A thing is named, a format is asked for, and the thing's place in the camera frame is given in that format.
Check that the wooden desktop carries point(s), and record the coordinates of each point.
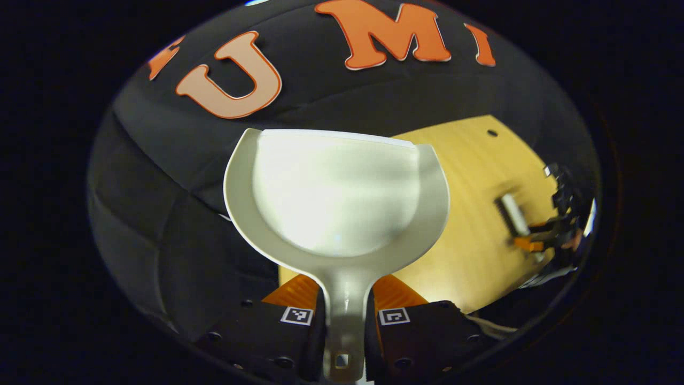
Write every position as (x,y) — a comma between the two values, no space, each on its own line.
(470,214)

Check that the small white broom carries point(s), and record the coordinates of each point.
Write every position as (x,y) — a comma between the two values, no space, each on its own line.
(511,213)

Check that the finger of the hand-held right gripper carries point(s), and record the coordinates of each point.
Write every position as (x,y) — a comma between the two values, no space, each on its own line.
(548,227)
(530,245)

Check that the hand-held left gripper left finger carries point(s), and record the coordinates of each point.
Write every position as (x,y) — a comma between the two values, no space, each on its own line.
(267,334)

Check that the white plastic dustpan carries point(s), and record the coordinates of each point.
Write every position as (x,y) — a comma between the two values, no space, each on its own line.
(336,198)

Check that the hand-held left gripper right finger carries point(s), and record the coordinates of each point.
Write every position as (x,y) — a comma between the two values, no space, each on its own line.
(427,334)

